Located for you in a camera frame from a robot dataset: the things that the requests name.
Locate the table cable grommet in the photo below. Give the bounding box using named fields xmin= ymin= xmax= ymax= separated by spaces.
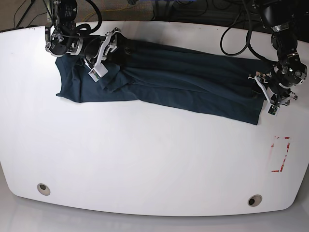
xmin=248 ymin=194 xmax=263 ymax=207
xmin=37 ymin=183 xmax=51 ymax=196

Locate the red tape rectangle marking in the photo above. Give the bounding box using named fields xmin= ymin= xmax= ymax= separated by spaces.
xmin=269 ymin=136 xmax=292 ymax=173

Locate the left table cable grommet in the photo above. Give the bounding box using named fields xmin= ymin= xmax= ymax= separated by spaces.
xmin=37 ymin=183 xmax=51 ymax=196

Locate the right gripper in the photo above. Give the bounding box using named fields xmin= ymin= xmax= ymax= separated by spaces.
xmin=82 ymin=33 xmax=132 ymax=65

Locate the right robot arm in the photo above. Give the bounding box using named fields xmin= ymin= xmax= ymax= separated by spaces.
xmin=45 ymin=0 xmax=134 ymax=69

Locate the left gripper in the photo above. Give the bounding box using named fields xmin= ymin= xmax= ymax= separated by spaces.
xmin=252 ymin=79 xmax=290 ymax=98

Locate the yellow cable on floor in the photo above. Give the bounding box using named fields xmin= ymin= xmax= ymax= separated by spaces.
xmin=83 ymin=0 xmax=136 ymax=22

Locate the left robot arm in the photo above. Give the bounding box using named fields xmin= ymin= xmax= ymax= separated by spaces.
xmin=253 ymin=0 xmax=309 ymax=97

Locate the right table cable grommet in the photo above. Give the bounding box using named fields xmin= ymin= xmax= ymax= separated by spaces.
xmin=248 ymin=194 xmax=263 ymax=207

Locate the dark teal t-shirt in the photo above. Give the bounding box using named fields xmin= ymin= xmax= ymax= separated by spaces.
xmin=58 ymin=40 xmax=266 ymax=125

